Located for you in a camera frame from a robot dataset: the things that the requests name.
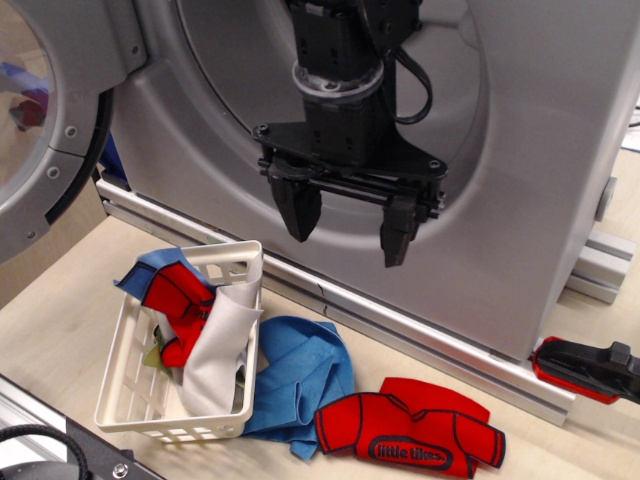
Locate aluminium extrusion rail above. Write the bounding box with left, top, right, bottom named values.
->
left=97, top=180, right=639, bottom=425

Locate white plastic laundry basket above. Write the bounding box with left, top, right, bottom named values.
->
left=95, top=245, right=260, bottom=443

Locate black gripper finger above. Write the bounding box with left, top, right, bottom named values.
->
left=380, top=196, right=418, bottom=268
left=267, top=167, right=322, bottom=242

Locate grey round machine door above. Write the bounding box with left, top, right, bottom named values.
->
left=1, top=1, right=146, bottom=262

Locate green felt cloth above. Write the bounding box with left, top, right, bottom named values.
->
left=143, top=325, right=169, bottom=372

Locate red and black clamp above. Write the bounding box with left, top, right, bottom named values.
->
left=532, top=337, right=639, bottom=405

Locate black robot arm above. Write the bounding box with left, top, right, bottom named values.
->
left=252, top=1, right=448, bottom=267

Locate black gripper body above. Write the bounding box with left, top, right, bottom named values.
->
left=252, top=91, right=448, bottom=218

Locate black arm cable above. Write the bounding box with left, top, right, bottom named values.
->
left=394, top=47, right=434, bottom=126

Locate white felt cloth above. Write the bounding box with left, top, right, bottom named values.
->
left=182, top=241, right=263, bottom=416

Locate grey toy laundry machine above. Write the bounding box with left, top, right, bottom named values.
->
left=112, top=1, right=639, bottom=360

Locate red little tikes felt shirt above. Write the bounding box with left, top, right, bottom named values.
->
left=314, top=377, right=506, bottom=479

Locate red and blue felt shirt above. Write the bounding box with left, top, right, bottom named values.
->
left=114, top=248, right=216, bottom=368

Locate aluminium frame with black bracket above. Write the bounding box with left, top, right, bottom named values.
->
left=1, top=376, right=161, bottom=480

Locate blue felt cloth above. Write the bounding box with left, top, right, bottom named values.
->
left=243, top=316, right=355, bottom=460

